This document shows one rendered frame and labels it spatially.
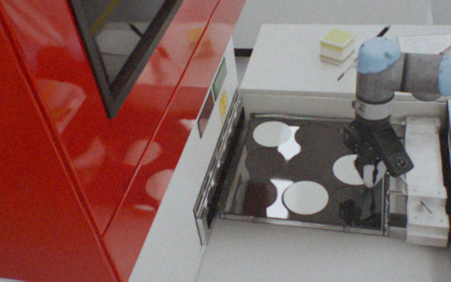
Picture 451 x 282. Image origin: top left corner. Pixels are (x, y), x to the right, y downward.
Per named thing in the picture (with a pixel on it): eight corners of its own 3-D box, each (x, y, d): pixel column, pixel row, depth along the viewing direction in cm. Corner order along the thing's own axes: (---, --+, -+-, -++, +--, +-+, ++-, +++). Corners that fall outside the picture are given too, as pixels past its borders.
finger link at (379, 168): (370, 168, 125) (373, 139, 119) (385, 185, 121) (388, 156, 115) (358, 173, 124) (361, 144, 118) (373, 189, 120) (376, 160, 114)
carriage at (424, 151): (405, 243, 114) (407, 234, 113) (403, 132, 140) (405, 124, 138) (446, 248, 112) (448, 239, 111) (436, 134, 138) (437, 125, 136)
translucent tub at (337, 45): (318, 60, 150) (318, 39, 145) (332, 47, 154) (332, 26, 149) (342, 67, 146) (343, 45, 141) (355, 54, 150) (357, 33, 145)
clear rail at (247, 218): (218, 219, 121) (218, 215, 120) (220, 215, 122) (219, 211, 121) (389, 238, 111) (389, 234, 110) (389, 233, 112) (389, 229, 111)
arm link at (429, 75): (463, 61, 104) (403, 57, 107) (472, 51, 93) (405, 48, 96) (458, 101, 104) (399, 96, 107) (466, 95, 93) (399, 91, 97)
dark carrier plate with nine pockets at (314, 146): (224, 213, 121) (224, 212, 121) (253, 118, 145) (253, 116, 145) (381, 230, 112) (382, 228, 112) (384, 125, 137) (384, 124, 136)
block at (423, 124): (405, 132, 136) (406, 123, 134) (405, 124, 138) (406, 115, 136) (438, 134, 134) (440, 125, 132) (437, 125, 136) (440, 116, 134)
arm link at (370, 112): (402, 97, 103) (366, 110, 102) (400, 116, 106) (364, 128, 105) (380, 77, 109) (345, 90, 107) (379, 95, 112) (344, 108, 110)
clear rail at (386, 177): (382, 237, 112) (382, 233, 111) (385, 123, 138) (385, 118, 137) (389, 238, 111) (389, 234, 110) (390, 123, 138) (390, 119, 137)
